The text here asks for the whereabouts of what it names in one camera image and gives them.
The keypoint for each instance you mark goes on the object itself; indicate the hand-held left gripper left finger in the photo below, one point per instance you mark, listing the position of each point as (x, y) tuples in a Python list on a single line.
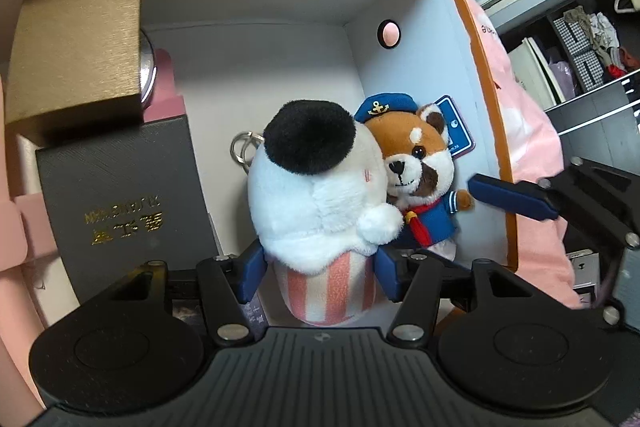
[(251, 272)]

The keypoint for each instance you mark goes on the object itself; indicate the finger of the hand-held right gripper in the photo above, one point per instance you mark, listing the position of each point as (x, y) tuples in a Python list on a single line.
[(515, 199)]

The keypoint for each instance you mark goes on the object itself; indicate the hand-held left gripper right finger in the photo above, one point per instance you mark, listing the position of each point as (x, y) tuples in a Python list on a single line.
[(387, 277)]

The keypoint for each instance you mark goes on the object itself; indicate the white plush with black patch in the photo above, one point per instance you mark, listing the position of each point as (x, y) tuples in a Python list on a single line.
[(310, 217)]

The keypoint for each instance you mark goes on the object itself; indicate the red panda sailor plush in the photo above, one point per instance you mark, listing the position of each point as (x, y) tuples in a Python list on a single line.
[(405, 157)]

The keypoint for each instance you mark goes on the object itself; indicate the grey box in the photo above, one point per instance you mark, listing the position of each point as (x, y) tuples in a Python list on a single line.
[(125, 187)]

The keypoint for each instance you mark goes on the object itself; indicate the pink cardboard box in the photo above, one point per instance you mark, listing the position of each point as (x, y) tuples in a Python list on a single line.
[(167, 102)]

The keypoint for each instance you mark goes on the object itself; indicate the gold box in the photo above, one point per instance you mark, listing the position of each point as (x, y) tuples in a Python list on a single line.
[(75, 57)]

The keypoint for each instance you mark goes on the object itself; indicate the pink printed duvet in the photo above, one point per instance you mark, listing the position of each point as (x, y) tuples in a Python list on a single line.
[(530, 142)]

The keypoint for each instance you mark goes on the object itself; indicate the blue card tag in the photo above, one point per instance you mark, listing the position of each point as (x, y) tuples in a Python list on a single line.
[(457, 127)]

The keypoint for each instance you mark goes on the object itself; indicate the black desk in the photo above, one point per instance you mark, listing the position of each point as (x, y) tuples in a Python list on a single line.
[(600, 117)]

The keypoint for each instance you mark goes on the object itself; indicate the white cabinet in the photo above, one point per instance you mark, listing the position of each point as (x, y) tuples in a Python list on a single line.
[(537, 67)]

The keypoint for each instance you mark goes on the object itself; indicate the checkered storage box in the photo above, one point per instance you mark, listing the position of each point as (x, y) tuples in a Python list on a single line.
[(592, 72), (570, 34)]

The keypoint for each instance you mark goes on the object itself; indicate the red cloth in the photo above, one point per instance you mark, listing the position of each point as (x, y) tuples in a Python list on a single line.
[(625, 64)]

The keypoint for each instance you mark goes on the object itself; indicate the pile of clothes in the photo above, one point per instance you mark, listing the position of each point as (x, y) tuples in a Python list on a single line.
[(597, 29)]

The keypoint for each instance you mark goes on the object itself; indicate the round silver tin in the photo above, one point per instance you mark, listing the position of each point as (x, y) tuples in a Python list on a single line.
[(148, 72)]

